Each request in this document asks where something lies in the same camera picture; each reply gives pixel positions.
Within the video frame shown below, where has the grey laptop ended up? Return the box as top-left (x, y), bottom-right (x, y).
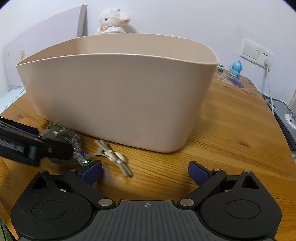
top-left (261, 94), bottom-right (295, 161)

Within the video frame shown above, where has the white wall switch socket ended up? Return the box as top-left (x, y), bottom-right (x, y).
top-left (240, 39), bottom-right (274, 69)

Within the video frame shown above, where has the white charger cable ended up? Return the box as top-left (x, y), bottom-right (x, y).
top-left (264, 59), bottom-right (276, 115)

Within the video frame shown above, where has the blue cartoon figurine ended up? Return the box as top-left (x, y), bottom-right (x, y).
top-left (229, 60), bottom-right (242, 77)

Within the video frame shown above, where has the white phone stand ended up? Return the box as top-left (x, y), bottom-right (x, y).
top-left (285, 113), bottom-right (296, 130)

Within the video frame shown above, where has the pink purple headboard panel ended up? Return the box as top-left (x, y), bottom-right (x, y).
top-left (4, 4), bottom-right (87, 89)

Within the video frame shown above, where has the tiny mushroom figurine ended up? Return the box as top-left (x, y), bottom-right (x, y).
top-left (218, 64), bottom-right (224, 72)

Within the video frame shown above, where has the beige plastic storage basket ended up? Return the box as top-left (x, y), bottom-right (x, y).
top-left (16, 33), bottom-right (218, 153)

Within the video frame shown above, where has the purple flower table mat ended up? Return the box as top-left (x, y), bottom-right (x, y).
top-left (215, 70), bottom-right (259, 95)

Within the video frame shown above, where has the white plush lamb toy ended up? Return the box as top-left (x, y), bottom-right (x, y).
top-left (95, 8), bottom-right (130, 35)

